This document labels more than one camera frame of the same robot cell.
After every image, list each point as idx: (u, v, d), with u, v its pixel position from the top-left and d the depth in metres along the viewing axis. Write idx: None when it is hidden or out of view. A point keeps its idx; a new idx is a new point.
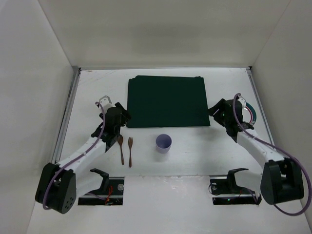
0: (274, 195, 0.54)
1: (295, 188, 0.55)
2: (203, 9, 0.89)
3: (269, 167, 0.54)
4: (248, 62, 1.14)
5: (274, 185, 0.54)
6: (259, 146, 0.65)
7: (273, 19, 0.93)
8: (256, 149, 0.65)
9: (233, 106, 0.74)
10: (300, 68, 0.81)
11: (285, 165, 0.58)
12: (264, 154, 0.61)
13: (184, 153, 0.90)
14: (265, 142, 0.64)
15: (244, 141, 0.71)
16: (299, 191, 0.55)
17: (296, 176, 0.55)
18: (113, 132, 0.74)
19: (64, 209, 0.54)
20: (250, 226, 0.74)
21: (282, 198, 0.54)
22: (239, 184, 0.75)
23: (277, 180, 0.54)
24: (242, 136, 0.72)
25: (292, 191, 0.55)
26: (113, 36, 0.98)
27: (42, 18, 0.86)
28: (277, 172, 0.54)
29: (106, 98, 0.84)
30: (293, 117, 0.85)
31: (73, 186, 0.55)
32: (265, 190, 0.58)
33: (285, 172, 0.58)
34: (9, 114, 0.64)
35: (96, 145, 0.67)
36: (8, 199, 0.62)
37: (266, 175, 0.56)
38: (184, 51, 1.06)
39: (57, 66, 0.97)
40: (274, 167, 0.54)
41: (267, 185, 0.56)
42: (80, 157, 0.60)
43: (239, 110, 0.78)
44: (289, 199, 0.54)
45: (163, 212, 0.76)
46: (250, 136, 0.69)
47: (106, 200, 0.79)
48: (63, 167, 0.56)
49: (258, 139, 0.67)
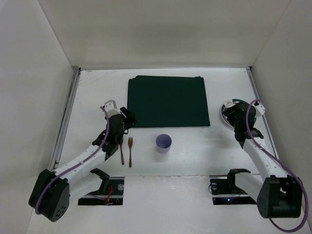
0: (269, 209, 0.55)
1: (291, 206, 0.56)
2: (203, 8, 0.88)
3: (269, 183, 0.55)
4: (248, 62, 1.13)
5: (271, 199, 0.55)
6: (264, 158, 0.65)
7: (274, 19, 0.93)
8: (260, 161, 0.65)
9: (247, 112, 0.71)
10: (300, 68, 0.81)
11: (287, 182, 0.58)
12: (268, 169, 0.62)
13: (184, 153, 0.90)
14: (272, 156, 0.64)
15: (250, 148, 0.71)
16: (295, 210, 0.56)
17: (295, 196, 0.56)
18: (115, 141, 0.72)
19: (55, 217, 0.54)
20: (250, 226, 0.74)
21: (275, 214, 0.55)
22: (238, 185, 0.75)
23: (275, 196, 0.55)
24: (248, 143, 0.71)
25: (288, 209, 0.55)
26: (113, 35, 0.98)
27: (41, 17, 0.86)
28: (276, 188, 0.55)
29: (111, 101, 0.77)
30: (293, 118, 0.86)
31: (66, 195, 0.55)
32: (261, 202, 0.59)
33: (285, 189, 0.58)
34: (9, 115, 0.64)
35: (96, 155, 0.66)
36: (8, 199, 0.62)
37: (264, 189, 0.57)
38: (184, 51, 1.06)
39: (57, 66, 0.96)
40: (275, 184, 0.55)
41: (263, 198, 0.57)
42: (75, 167, 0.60)
43: (252, 116, 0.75)
44: (283, 215, 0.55)
45: (164, 212, 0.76)
46: (258, 146, 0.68)
47: (107, 200, 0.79)
48: (57, 176, 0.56)
49: (264, 150, 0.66)
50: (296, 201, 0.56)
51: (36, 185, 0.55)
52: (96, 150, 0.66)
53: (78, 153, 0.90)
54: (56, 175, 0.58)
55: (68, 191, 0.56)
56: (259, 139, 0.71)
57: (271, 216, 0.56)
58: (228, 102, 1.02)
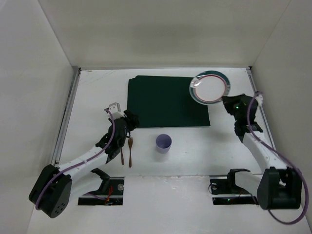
0: (269, 200, 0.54)
1: (291, 198, 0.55)
2: (203, 8, 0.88)
3: (270, 173, 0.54)
4: (248, 61, 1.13)
5: (272, 191, 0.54)
6: (263, 149, 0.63)
7: (273, 19, 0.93)
8: (260, 153, 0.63)
9: (249, 107, 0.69)
10: (300, 68, 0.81)
11: (286, 173, 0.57)
12: (268, 161, 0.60)
13: (184, 153, 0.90)
14: (271, 148, 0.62)
15: (249, 142, 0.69)
16: (295, 202, 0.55)
17: (295, 187, 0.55)
18: (118, 145, 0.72)
19: (54, 213, 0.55)
20: (250, 226, 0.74)
21: (275, 206, 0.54)
22: (238, 184, 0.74)
23: (275, 188, 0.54)
24: (247, 136, 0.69)
25: (287, 201, 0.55)
26: (113, 36, 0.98)
27: (41, 18, 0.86)
28: (276, 180, 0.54)
29: (115, 105, 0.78)
30: (293, 118, 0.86)
31: (67, 192, 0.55)
32: (261, 194, 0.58)
33: (285, 182, 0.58)
34: (9, 115, 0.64)
35: (99, 156, 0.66)
36: (8, 199, 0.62)
37: (264, 182, 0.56)
38: (185, 50, 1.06)
39: (57, 66, 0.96)
40: (275, 174, 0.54)
41: (263, 190, 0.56)
42: (79, 165, 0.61)
43: (253, 111, 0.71)
44: (283, 206, 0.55)
45: (163, 212, 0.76)
46: (257, 139, 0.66)
47: (106, 201, 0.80)
48: (60, 172, 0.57)
49: (264, 144, 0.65)
50: (295, 191, 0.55)
51: (39, 179, 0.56)
52: (99, 152, 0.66)
53: (78, 153, 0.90)
54: (59, 171, 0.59)
55: (68, 189, 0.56)
56: (260, 133, 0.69)
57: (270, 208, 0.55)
58: (195, 81, 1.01)
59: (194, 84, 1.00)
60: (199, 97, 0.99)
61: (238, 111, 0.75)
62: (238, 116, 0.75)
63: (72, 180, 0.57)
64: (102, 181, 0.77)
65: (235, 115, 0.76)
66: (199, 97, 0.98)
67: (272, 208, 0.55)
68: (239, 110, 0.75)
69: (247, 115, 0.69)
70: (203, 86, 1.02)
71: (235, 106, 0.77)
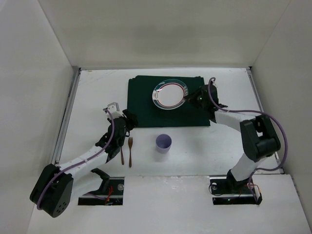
0: (254, 147, 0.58)
1: (271, 139, 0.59)
2: (203, 8, 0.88)
3: (244, 124, 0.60)
4: (248, 61, 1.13)
5: (252, 138, 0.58)
6: (232, 114, 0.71)
7: (273, 19, 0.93)
8: (231, 118, 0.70)
9: (209, 92, 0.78)
10: (299, 68, 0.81)
11: (258, 122, 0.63)
12: (239, 118, 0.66)
13: (184, 153, 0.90)
14: (238, 110, 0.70)
15: (221, 117, 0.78)
16: (276, 141, 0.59)
17: (269, 128, 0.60)
18: (118, 145, 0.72)
19: (55, 212, 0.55)
20: (250, 226, 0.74)
21: (262, 150, 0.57)
22: (239, 179, 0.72)
23: (254, 133, 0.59)
24: (219, 113, 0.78)
25: (270, 143, 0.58)
26: (113, 36, 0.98)
27: (42, 17, 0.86)
28: (251, 127, 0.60)
29: (113, 105, 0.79)
30: (293, 117, 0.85)
31: (68, 191, 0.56)
32: (247, 148, 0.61)
33: (261, 130, 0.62)
34: (9, 115, 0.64)
35: (99, 155, 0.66)
36: (8, 199, 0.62)
37: (244, 134, 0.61)
38: (184, 50, 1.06)
39: (57, 66, 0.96)
40: (248, 123, 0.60)
41: (246, 143, 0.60)
42: (80, 164, 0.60)
43: (215, 95, 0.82)
44: (269, 149, 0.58)
45: (163, 212, 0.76)
46: (225, 110, 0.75)
47: (106, 200, 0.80)
48: (62, 171, 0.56)
49: (232, 111, 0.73)
50: (271, 132, 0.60)
51: (39, 179, 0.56)
52: (100, 151, 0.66)
53: (79, 153, 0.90)
54: (60, 170, 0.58)
55: (69, 188, 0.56)
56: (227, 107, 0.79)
57: (260, 156, 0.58)
58: (155, 94, 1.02)
59: (154, 97, 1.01)
60: (163, 104, 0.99)
61: (204, 100, 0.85)
62: (205, 104, 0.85)
63: (73, 179, 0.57)
64: (103, 180, 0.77)
65: (204, 104, 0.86)
66: (162, 105, 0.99)
67: (261, 156, 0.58)
68: (204, 98, 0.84)
69: (211, 101, 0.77)
70: (165, 94, 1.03)
71: (201, 96, 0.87)
